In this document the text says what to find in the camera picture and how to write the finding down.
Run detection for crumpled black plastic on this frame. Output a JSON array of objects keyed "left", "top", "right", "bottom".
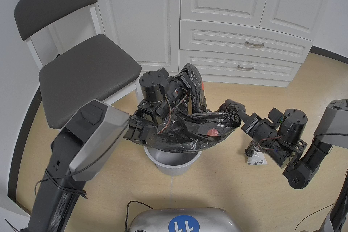
[{"left": 244, "top": 141, "right": 259, "bottom": 158}]

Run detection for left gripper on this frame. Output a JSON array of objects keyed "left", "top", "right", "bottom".
[{"left": 166, "top": 73, "right": 197, "bottom": 111}]

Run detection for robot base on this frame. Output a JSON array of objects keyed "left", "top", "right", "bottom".
[{"left": 130, "top": 207, "right": 242, "bottom": 232}]

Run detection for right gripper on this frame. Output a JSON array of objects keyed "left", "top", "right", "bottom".
[{"left": 240, "top": 113, "right": 281, "bottom": 145}]

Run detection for white chair grey cushions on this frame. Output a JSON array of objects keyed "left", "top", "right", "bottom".
[{"left": 14, "top": 0, "right": 143, "bottom": 131}]

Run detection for white trash bin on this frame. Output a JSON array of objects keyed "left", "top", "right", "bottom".
[{"left": 144, "top": 146, "right": 203, "bottom": 177}]

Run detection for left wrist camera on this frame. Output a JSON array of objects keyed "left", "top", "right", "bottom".
[{"left": 156, "top": 68, "right": 170, "bottom": 95}]

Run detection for black cable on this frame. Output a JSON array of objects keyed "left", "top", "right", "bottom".
[
  {"left": 297, "top": 204, "right": 334, "bottom": 232},
  {"left": 125, "top": 200, "right": 154, "bottom": 232}
]

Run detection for white printed wrapper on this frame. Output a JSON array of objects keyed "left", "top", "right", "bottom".
[{"left": 247, "top": 151, "right": 268, "bottom": 165}]

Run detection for black plastic bag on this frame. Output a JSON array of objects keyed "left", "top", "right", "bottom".
[{"left": 128, "top": 63, "right": 247, "bottom": 154}]

